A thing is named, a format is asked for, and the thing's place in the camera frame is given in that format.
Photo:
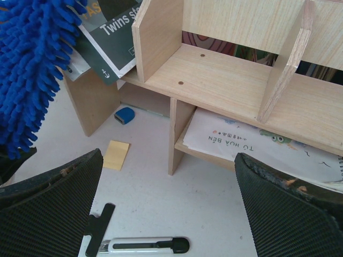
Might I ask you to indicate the blue pencil sharpener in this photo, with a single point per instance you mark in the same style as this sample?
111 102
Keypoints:
124 115

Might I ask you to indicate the white and black utility knife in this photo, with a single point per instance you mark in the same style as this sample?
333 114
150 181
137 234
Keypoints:
97 227

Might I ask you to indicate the yellow sticky note pad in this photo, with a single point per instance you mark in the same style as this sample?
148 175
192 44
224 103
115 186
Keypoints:
115 155

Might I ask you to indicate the white paper notebook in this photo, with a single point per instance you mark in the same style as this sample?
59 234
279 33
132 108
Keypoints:
223 137

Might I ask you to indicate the blue microfiber duster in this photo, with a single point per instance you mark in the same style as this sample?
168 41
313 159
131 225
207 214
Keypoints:
37 39

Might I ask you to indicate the white Chokladfabriken book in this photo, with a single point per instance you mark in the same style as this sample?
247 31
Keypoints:
77 67

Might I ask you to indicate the wooden desktop bookshelf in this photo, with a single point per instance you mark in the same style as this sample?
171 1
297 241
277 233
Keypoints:
274 98

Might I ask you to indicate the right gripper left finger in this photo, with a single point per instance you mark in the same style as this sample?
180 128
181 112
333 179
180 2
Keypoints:
46 215

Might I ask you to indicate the Twins story dark book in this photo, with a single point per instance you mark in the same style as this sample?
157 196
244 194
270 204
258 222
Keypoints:
106 42

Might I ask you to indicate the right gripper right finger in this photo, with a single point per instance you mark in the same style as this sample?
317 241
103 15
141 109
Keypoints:
288 216

